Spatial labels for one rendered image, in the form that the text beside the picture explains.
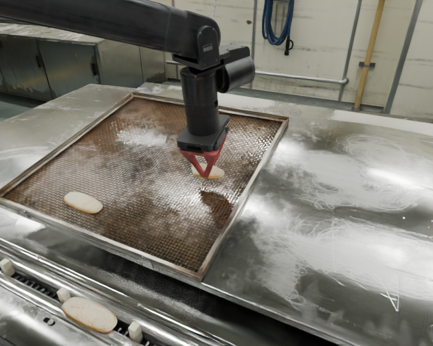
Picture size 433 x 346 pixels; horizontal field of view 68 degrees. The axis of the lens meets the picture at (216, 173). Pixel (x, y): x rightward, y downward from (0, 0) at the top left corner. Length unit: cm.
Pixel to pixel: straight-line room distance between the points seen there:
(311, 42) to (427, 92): 129
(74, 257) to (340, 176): 56
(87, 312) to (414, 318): 47
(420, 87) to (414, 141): 289
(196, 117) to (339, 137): 40
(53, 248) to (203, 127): 40
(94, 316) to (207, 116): 35
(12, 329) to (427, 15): 355
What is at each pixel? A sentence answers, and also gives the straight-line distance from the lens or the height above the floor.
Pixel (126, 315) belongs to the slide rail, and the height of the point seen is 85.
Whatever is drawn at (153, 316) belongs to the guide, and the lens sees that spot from 53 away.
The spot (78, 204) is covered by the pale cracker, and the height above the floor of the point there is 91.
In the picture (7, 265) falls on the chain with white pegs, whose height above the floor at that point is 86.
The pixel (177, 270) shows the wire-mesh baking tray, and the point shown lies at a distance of 53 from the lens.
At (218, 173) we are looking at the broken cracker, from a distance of 62.
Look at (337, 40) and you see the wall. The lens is 396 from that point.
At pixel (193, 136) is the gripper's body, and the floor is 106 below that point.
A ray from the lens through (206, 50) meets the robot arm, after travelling 48.
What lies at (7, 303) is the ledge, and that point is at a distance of 62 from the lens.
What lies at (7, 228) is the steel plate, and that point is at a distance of 85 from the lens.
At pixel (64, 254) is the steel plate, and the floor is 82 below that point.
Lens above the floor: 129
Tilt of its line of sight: 31 degrees down
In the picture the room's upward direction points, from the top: straight up
